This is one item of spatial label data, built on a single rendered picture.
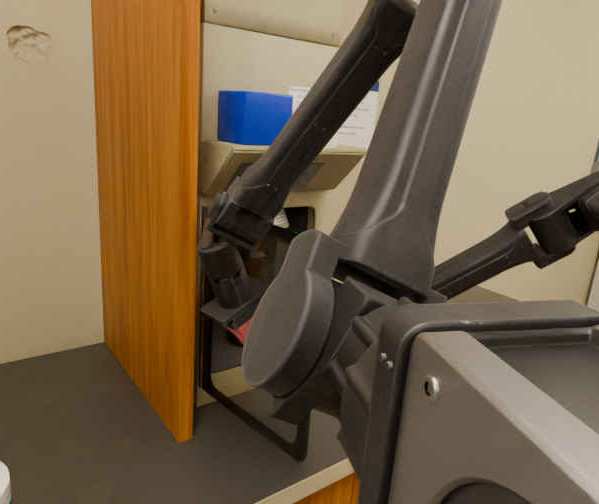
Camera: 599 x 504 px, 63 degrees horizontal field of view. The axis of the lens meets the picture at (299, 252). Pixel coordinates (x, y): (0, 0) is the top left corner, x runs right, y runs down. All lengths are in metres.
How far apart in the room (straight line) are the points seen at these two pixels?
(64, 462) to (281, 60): 0.85
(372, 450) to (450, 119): 0.23
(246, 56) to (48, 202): 0.62
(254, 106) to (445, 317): 0.74
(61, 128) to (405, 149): 1.07
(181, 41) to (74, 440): 0.75
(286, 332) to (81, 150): 1.10
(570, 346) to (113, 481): 0.87
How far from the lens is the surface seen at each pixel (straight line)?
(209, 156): 0.92
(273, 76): 1.02
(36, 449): 1.09
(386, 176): 0.31
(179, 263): 0.88
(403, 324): 0.16
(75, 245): 1.36
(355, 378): 0.21
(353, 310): 0.25
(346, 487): 1.13
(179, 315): 0.91
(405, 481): 0.18
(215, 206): 0.68
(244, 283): 0.74
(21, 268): 1.35
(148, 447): 1.04
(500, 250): 0.85
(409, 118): 0.34
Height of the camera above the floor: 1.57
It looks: 16 degrees down
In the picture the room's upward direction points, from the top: 4 degrees clockwise
